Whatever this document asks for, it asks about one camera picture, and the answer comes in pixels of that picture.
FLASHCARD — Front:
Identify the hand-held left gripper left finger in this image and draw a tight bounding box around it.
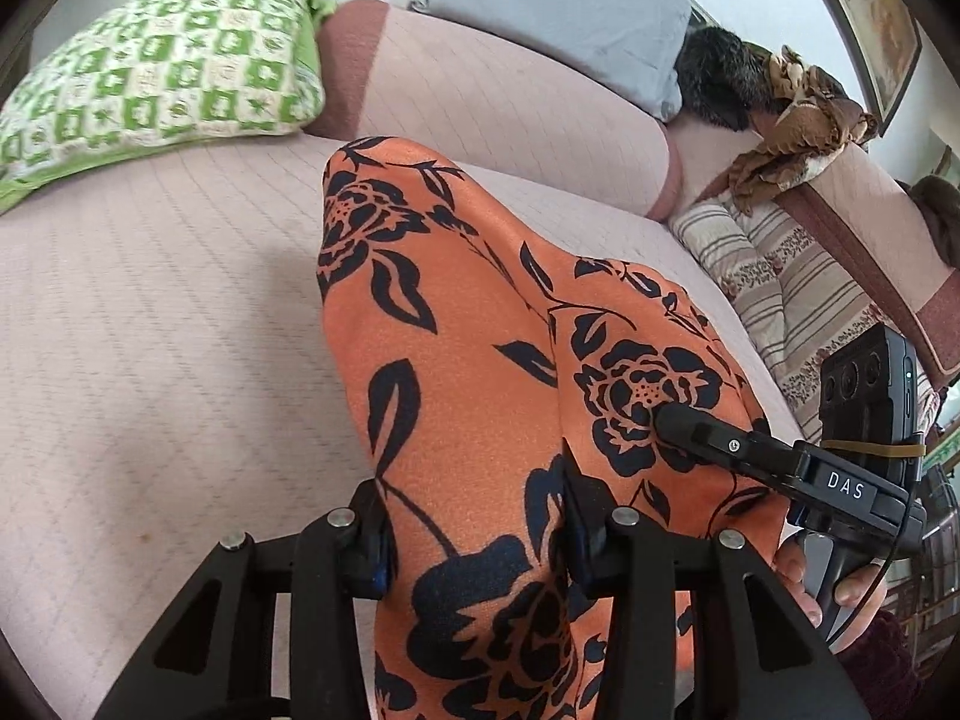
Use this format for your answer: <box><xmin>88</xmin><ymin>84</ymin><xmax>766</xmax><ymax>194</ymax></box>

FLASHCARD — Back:
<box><xmin>94</xmin><ymin>480</ymin><xmax>395</xmax><ymax>720</ymax></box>

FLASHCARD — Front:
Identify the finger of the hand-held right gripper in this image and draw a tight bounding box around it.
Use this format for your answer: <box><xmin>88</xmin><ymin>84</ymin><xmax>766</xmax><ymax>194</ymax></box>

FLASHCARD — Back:
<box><xmin>652</xmin><ymin>403</ymin><xmax>807</xmax><ymax>500</ymax></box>

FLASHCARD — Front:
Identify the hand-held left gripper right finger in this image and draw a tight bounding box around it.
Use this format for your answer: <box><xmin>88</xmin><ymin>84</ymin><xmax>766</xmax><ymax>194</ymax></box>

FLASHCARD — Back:
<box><xmin>561</xmin><ymin>457</ymin><xmax>871</xmax><ymax>720</ymax></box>

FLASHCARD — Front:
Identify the orange black floral garment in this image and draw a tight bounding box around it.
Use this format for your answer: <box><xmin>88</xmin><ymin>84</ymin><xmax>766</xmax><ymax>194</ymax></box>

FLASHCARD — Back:
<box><xmin>319</xmin><ymin>136</ymin><xmax>788</xmax><ymax>720</ymax></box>

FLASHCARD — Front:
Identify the person's right forearm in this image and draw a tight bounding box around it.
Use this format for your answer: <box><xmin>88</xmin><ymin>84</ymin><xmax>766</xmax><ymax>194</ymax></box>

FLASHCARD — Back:
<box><xmin>831</xmin><ymin>610</ymin><xmax>928</xmax><ymax>720</ymax></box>

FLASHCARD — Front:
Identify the person's right hand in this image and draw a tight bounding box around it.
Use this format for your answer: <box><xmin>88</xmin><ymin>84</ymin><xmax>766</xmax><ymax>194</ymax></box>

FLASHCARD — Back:
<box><xmin>772</xmin><ymin>536</ymin><xmax>893</xmax><ymax>655</ymax></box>

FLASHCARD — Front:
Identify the striped floral cushion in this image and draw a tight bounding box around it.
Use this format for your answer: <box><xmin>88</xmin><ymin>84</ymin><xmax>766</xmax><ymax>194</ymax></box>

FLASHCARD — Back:
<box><xmin>670</xmin><ymin>199</ymin><xmax>943</xmax><ymax>445</ymax></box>

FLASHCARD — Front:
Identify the brown crumpled cloth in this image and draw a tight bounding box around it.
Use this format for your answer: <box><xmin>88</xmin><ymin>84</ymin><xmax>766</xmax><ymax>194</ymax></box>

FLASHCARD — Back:
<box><xmin>727</xmin><ymin>45</ymin><xmax>878</xmax><ymax>217</ymax></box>

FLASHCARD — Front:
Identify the pink quilted sofa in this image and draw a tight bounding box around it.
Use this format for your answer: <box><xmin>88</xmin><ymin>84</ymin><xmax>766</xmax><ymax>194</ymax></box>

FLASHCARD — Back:
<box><xmin>0</xmin><ymin>0</ymin><xmax>960</xmax><ymax>720</ymax></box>

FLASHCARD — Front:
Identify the black furry cloth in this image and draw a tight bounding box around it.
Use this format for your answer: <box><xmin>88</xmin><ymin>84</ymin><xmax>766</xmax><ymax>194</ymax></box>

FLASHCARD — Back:
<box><xmin>673</xmin><ymin>28</ymin><xmax>782</xmax><ymax>133</ymax></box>

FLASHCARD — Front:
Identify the grey pillow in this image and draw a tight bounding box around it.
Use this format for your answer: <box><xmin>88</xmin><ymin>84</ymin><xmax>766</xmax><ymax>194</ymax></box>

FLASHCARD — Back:
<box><xmin>409</xmin><ymin>0</ymin><xmax>695</xmax><ymax>123</ymax></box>

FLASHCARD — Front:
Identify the green white patterned pillow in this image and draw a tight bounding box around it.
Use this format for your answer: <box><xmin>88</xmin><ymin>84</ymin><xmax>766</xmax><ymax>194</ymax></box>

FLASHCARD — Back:
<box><xmin>0</xmin><ymin>0</ymin><xmax>327</xmax><ymax>215</ymax></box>

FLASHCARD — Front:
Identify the framed wall picture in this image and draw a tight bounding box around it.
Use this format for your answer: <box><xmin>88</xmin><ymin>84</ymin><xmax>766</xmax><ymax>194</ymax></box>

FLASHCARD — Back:
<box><xmin>784</xmin><ymin>0</ymin><xmax>923</xmax><ymax>137</ymax></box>

